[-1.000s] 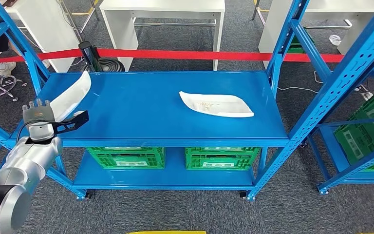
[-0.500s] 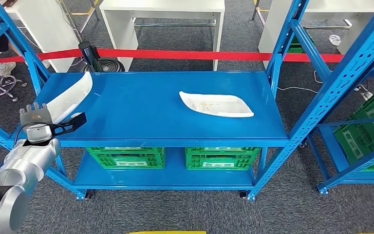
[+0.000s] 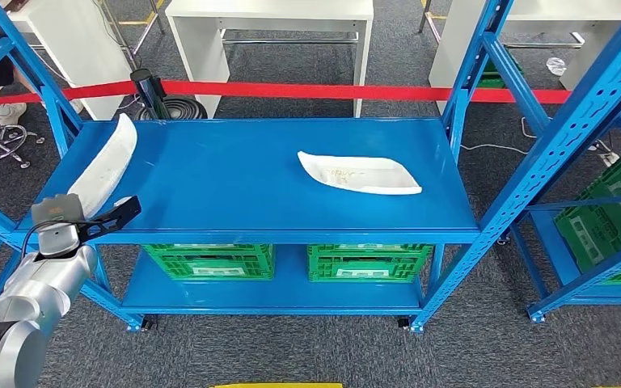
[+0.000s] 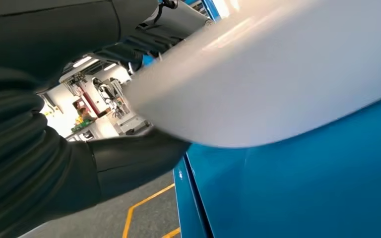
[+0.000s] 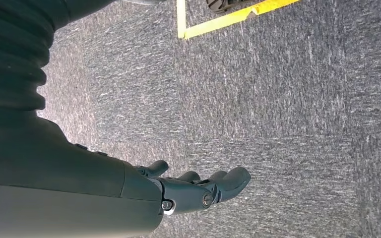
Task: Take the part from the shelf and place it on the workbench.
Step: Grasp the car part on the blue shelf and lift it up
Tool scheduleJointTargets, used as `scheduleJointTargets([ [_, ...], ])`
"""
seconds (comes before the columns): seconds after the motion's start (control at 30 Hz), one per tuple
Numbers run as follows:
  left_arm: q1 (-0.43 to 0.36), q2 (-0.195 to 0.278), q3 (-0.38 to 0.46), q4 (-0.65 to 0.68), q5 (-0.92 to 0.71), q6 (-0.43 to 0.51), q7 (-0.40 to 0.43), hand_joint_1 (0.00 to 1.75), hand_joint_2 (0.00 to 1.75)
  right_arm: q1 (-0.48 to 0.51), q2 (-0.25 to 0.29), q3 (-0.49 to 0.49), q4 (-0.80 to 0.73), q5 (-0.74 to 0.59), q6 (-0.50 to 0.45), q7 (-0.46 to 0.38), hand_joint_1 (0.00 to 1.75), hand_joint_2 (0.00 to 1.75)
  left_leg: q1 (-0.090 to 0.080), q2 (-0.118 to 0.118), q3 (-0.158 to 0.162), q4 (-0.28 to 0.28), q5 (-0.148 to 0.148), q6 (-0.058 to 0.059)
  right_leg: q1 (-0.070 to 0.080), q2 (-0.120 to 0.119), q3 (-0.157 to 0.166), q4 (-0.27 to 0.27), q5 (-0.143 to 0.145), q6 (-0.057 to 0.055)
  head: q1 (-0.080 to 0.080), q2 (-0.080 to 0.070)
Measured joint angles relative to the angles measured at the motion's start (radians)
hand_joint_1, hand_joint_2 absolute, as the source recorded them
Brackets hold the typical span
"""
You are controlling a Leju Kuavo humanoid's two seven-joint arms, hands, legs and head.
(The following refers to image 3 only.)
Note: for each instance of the grey metal frame legs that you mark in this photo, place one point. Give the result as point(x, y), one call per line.
point(431, 21)
point(128, 37)

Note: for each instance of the chrome tube bar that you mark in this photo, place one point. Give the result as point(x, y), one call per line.
point(546, 45)

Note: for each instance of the white table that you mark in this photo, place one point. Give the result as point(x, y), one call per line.
point(80, 48)
point(267, 8)
point(450, 59)

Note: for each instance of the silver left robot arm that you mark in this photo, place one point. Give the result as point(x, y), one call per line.
point(48, 278)

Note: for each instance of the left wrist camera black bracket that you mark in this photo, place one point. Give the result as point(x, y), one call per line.
point(120, 214)

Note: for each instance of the black stanchion post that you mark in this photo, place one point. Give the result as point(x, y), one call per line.
point(147, 88)

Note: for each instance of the plain white plastic part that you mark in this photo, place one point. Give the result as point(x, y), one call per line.
point(109, 160)

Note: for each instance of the red barrier belt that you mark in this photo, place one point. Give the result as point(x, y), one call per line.
point(316, 90)

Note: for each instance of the green plastic crate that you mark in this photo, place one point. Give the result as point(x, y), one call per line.
point(209, 262)
point(369, 263)
point(490, 80)
point(600, 230)

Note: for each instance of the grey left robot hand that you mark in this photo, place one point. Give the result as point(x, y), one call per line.
point(57, 209)

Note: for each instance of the white plastic part with writing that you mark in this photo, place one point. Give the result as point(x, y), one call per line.
point(364, 174)

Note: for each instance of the white power strip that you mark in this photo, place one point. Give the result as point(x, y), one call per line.
point(609, 159)

